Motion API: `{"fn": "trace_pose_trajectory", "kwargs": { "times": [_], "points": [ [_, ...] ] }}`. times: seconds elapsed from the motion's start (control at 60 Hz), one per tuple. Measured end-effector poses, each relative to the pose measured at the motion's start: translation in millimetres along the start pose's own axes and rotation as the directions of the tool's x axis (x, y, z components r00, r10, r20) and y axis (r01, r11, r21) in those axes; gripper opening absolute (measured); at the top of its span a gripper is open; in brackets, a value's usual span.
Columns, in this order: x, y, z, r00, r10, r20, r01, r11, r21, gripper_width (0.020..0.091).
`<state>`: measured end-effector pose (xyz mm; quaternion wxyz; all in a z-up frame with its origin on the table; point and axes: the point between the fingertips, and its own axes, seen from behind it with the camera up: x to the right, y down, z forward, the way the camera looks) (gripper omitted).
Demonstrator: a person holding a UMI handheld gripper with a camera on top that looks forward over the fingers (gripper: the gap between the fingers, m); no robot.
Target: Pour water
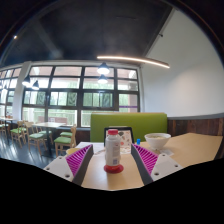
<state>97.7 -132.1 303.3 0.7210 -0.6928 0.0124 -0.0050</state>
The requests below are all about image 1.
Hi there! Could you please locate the curved linear ceiling light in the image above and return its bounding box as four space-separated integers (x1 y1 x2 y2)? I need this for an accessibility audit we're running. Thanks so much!
96 55 171 70

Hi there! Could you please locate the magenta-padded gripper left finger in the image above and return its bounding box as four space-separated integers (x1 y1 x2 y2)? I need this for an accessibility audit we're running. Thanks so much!
43 143 95 187

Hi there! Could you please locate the large black-framed window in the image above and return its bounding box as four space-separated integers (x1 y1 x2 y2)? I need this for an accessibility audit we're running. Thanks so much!
0 65 141 128

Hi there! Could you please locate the group of dark pendant lamps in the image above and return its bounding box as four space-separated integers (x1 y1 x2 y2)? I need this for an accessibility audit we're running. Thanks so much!
21 62 111 91

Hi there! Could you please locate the flat round red coaster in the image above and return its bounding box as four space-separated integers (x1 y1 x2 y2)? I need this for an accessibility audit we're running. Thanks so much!
103 163 125 175

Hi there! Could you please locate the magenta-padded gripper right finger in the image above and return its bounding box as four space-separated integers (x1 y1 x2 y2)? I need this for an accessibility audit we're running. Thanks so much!
130 143 184 186

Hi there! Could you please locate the clear red-capped drink bottle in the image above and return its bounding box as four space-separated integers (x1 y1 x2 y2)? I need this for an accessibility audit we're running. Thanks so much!
104 128 122 168

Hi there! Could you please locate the wooden dining table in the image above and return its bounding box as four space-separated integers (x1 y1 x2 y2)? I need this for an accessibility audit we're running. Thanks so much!
31 121 67 158
0 116 18 144

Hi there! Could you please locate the group of green-seated wooden chairs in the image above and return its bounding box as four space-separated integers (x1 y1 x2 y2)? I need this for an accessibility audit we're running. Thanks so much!
0 119 78 157

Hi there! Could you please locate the white ceramic bowl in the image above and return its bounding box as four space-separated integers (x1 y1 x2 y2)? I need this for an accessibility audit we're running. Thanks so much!
144 132 172 151

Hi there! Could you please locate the green upholstered bench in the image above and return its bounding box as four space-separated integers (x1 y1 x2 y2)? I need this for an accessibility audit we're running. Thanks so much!
89 112 168 144

